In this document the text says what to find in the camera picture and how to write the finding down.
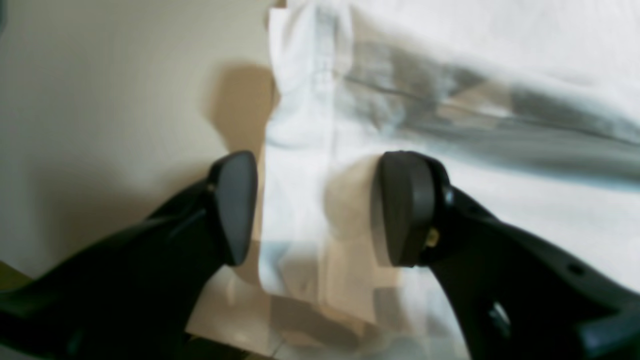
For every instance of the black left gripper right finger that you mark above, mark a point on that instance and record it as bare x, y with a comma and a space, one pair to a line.
515, 295

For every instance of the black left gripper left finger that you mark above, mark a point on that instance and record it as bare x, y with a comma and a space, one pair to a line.
130, 296

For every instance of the white T-shirt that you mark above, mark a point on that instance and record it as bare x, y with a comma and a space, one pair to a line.
531, 105

